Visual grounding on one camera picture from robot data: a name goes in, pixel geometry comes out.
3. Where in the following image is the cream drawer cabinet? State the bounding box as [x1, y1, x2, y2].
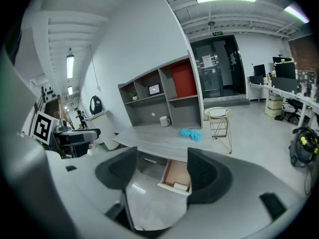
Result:
[267, 94, 284, 118]

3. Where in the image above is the wooden desk drawer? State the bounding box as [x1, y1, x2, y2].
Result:
[157, 159, 193, 197]

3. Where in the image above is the grey shelf unit red panel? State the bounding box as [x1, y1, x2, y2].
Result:
[117, 55, 204, 130]

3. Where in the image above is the small picture frame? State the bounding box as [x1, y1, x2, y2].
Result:
[148, 83, 162, 96]

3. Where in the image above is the gold wire side table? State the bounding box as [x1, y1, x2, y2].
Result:
[204, 107, 234, 155]

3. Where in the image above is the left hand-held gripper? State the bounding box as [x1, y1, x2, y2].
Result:
[31, 110, 102, 159]

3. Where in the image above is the long white office desk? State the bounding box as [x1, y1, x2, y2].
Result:
[246, 82, 319, 129]

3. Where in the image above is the small cream item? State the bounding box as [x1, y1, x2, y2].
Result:
[173, 182, 189, 192]

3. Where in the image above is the grey desk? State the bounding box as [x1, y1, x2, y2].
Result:
[112, 125, 215, 163]

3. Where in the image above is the white round cabinet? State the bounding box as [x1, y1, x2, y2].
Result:
[84, 109, 121, 151]

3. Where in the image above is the blue cloth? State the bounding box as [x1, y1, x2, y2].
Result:
[179, 128, 204, 142]

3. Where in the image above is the hanging white cable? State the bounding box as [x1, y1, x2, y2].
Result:
[90, 45, 102, 92]

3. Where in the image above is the black glass double door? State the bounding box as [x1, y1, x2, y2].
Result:
[190, 34, 248, 100]

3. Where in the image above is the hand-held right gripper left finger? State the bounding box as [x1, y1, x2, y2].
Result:
[45, 146, 138, 216]

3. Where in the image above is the black backpack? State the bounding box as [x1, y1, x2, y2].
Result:
[89, 95, 103, 116]

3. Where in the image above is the black office chair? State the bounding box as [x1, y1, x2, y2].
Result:
[283, 98, 304, 122]

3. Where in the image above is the paper notice sheet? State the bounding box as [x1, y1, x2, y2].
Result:
[201, 54, 214, 68]

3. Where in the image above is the grey vacuum cleaner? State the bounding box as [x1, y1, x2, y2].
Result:
[288, 125, 319, 168]

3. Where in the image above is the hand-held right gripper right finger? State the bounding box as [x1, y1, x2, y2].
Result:
[186, 147, 306, 234]

